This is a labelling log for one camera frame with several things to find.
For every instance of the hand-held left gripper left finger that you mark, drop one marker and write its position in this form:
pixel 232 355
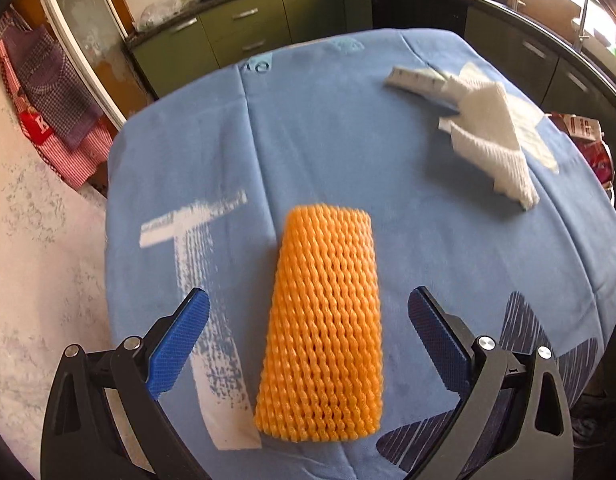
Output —
pixel 178 345

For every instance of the red snack packet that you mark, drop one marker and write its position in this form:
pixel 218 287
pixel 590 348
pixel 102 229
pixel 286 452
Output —
pixel 610 191

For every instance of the red checkered apron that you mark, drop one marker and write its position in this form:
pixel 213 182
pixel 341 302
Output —
pixel 68 160

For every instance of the clear plastic bag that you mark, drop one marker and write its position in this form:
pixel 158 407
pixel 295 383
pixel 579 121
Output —
pixel 160 14

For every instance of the orange foam net sleeve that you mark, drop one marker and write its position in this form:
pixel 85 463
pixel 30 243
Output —
pixel 323 320

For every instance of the green base cabinet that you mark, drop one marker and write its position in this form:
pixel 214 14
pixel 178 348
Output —
pixel 228 30

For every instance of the purple checkered apron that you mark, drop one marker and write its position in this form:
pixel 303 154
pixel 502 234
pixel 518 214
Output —
pixel 53 90

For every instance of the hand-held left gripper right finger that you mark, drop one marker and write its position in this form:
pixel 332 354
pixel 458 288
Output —
pixel 437 345

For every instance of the white printed paper packet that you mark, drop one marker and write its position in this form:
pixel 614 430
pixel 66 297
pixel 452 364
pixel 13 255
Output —
pixel 412 79

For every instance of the steel faucet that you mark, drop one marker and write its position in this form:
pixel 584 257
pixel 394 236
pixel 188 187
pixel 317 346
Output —
pixel 583 20

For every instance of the white paper tissue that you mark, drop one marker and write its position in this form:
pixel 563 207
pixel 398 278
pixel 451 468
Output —
pixel 492 130

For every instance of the sliding glass door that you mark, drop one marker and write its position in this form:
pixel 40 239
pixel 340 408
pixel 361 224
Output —
pixel 88 35

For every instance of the black base cabinet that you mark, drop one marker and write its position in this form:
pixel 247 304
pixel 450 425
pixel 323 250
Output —
pixel 417 7

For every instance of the blue printed tablecloth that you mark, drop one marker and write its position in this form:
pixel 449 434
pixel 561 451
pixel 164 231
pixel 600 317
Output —
pixel 338 135

